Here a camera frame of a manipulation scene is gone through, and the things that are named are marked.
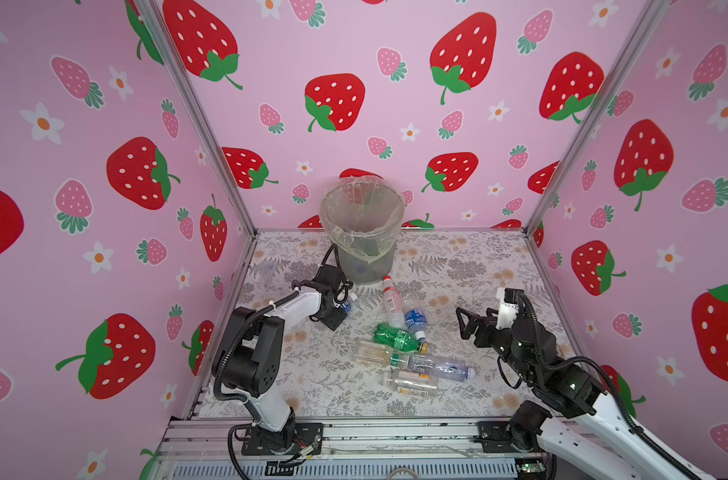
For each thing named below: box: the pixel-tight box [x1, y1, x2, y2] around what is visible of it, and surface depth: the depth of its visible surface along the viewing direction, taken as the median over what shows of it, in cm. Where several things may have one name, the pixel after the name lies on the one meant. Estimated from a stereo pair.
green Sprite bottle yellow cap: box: [373, 323, 429, 355], surface depth 88 cm
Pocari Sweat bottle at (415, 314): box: [403, 294, 428, 342], surface depth 93 cm
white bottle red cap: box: [382, 275, 406, 328], surface depth 95 cm
